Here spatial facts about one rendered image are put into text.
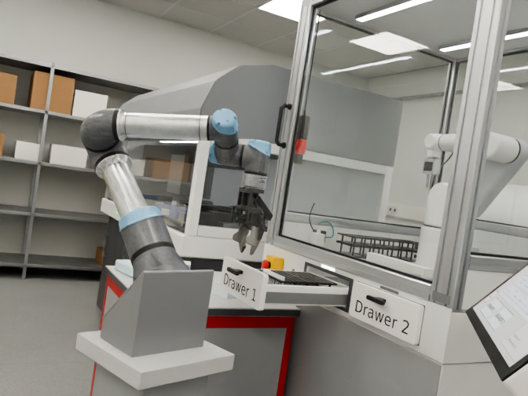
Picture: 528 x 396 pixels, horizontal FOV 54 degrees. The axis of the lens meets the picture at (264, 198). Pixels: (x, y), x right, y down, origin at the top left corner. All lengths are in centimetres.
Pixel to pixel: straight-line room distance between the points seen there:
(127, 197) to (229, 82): 108
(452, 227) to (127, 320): 86
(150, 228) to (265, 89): 140
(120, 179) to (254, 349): 77
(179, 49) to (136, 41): 48
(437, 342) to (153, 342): 74
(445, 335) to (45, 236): 479
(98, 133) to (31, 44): 419
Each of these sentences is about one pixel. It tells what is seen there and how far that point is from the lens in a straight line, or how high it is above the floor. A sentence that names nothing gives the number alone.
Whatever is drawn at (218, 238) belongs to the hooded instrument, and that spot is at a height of 90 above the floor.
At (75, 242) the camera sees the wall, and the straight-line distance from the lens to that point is 582.
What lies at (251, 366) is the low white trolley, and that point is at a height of 55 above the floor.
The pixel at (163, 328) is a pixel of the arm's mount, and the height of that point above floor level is 82.
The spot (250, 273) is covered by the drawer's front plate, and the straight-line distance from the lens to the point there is 164.
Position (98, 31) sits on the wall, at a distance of 589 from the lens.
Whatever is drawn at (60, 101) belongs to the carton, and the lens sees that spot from 528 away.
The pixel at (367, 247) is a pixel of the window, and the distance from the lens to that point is 174.
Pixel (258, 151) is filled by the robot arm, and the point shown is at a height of 129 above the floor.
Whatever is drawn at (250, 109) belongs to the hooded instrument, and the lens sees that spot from 255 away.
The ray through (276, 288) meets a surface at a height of 88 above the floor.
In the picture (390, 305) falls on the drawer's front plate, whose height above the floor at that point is 90.
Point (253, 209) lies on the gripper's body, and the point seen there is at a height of 111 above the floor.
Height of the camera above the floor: 119
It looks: 1 degrees down
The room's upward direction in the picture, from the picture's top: 9 degrees clockwise
